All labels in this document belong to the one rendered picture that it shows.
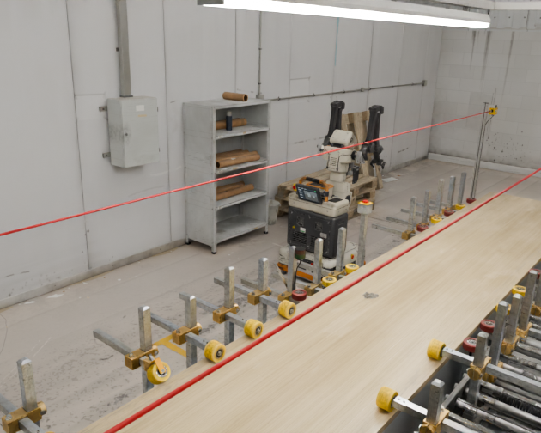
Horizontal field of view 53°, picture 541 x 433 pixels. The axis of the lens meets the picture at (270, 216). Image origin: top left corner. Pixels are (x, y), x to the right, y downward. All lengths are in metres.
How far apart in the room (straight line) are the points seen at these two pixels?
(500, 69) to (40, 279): 8.29
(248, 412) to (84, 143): 3.47
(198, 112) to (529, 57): 6.53
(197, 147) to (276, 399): 3.82
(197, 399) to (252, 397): 0.21
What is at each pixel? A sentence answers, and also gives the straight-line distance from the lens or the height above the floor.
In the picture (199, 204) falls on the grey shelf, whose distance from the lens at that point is 5.77.
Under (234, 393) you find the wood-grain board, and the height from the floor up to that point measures 0.90.
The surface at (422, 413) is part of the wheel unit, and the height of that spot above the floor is 0.96.
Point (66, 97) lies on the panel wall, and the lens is 4.96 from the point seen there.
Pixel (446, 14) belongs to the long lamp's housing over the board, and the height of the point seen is 2.35.
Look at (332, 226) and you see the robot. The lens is 4.89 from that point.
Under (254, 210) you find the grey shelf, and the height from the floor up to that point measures 0.23.
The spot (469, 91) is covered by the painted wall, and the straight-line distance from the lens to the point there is 10.79.
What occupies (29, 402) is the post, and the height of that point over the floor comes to 1.00.
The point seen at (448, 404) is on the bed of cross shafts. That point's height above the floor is 0.84.
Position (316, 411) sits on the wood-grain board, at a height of 0.90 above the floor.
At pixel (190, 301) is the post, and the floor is 1.11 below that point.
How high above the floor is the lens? 2.22
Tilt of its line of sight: 18 degrees down
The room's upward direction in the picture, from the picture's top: 2 degrees clockwise
